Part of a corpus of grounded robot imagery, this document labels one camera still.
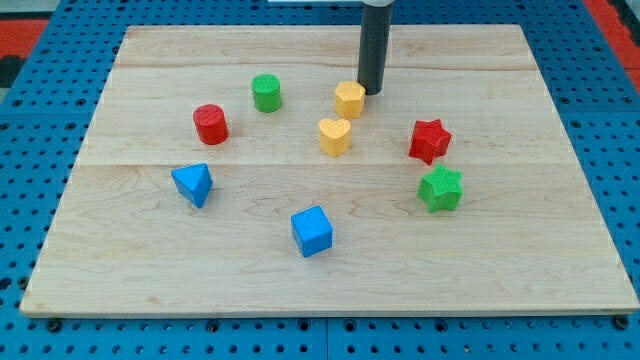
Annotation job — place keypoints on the green cylinder block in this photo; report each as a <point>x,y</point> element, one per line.
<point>266,93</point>

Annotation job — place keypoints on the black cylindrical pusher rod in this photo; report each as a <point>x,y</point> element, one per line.
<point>374,35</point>

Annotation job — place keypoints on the red cylinder block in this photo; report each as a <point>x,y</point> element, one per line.
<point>210,124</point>

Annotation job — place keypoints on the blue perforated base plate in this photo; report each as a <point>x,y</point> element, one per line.
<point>45,115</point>

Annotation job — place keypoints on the blue triangle block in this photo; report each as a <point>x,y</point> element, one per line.
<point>193,182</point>

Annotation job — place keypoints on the green star block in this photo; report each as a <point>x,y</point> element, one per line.
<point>441,189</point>

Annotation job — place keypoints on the yellow hexagon block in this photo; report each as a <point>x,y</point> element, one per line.
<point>349,97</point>

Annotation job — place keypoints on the yellow heart block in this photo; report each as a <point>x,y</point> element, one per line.
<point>334,136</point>

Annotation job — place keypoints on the blue cube block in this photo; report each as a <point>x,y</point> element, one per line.
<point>311,231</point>

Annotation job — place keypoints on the light wooden board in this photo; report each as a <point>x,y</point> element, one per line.
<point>527,238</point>

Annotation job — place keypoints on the red star block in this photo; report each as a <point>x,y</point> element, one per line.
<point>429,140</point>

